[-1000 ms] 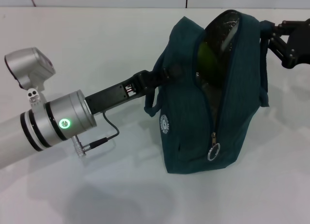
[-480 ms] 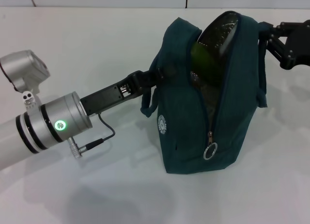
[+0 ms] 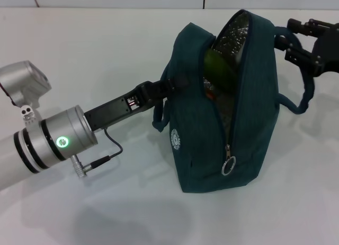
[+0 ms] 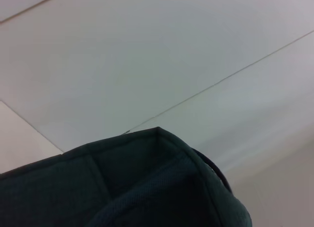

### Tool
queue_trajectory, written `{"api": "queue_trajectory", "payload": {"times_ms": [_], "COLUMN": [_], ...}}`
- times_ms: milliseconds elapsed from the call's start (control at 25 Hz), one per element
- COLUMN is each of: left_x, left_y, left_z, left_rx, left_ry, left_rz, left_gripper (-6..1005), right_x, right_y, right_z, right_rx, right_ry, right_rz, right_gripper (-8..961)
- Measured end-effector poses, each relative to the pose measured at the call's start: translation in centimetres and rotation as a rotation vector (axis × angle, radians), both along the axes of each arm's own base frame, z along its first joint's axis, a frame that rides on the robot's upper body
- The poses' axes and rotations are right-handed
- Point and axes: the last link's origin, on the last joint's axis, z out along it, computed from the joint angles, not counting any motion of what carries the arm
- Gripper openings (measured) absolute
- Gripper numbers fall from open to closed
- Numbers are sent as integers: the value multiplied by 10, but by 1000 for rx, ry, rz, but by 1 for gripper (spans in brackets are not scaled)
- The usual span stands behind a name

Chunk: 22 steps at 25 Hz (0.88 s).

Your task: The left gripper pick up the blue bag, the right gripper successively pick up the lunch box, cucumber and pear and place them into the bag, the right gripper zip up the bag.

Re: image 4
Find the dark teal insulated lunch bag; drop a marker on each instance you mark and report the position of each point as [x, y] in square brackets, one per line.
[147, 187]

